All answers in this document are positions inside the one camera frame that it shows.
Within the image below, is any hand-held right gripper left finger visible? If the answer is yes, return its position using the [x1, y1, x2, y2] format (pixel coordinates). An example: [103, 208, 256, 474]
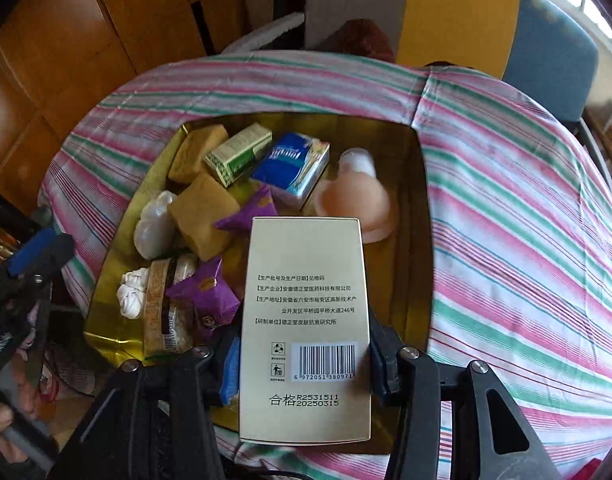
[48, 332, 241, 480]

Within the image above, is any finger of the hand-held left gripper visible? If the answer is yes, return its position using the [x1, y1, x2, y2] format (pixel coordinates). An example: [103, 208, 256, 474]
[0, 227, 77, 291]

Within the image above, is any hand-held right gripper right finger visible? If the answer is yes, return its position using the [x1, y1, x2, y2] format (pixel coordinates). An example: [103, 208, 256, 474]
[368, 307, 561, 480]

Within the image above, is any purple snack packet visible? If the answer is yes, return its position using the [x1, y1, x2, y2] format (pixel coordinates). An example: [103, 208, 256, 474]
[213, 183, 279, 233]
[165, 255, 241, 346]

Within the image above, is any clear snack packet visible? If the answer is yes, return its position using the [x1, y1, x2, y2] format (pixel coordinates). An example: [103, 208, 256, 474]
[142, 252, 199, 361]

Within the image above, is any beige carton box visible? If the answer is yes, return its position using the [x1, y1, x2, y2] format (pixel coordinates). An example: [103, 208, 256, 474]
[238, 216, 373, 445]

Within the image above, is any plain yellow sponge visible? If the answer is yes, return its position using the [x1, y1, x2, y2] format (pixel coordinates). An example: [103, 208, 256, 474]
[167, 172, 241, 263]

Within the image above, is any peach silicone dome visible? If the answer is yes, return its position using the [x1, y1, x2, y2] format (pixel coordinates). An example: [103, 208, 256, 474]
[313, 172, 399, 244]

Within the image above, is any embossed yellow sponge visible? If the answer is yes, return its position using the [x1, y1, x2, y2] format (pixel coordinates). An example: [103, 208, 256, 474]
[167, 125, 230, 184]

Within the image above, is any blue tissue packet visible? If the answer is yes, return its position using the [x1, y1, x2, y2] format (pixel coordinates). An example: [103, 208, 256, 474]
[249, 132, 331, 211]

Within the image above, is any small clear jelly cup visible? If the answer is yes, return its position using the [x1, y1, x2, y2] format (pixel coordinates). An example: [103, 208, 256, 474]
[338, 147, 377, 179]

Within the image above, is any green and white small box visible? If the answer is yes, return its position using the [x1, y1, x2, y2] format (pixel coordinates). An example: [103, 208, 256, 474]
[203, 122, 273, 188]

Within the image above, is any wooden wardrobe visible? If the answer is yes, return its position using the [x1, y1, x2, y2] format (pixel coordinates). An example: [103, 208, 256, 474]
[0, 0, 247, 211]

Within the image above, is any brown cloth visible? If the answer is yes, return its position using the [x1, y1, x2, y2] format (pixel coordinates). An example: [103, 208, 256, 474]
[331, 18, 394, 61]

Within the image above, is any grey yellow blue chair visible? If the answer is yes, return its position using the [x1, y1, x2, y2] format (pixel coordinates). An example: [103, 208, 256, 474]
[221, 0, 601, 121]

